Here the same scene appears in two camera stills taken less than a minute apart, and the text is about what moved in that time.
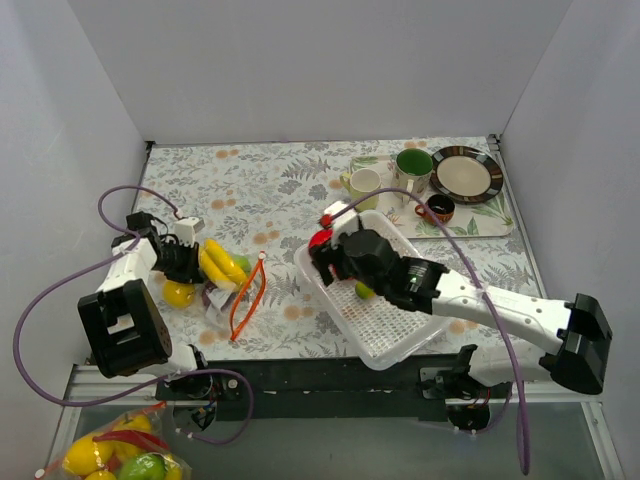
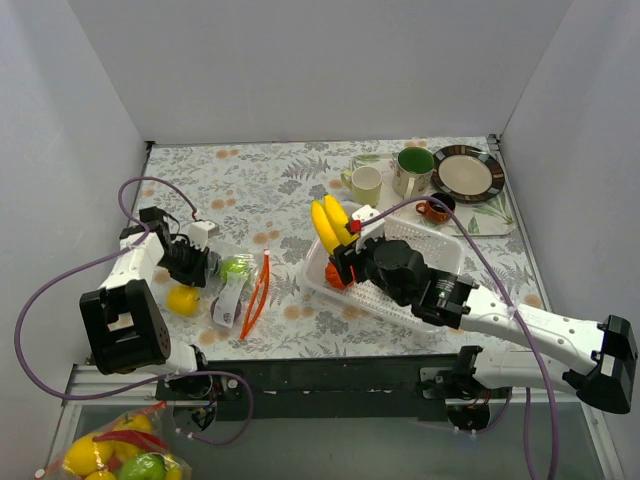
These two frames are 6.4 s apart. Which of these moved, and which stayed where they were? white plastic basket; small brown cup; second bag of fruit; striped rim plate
Moved: white plastic basket
Stayed: small brown cup; second bag of fruit; striped rim plate
